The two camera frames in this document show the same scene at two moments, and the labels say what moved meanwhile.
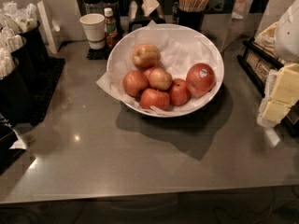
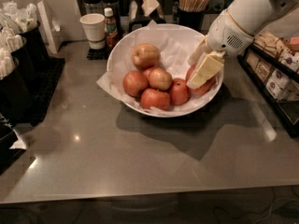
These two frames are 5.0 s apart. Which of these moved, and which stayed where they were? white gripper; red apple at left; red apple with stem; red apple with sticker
Moved: white gripper
Stayed: red apple with sticker; red apple with stem; red apple at left
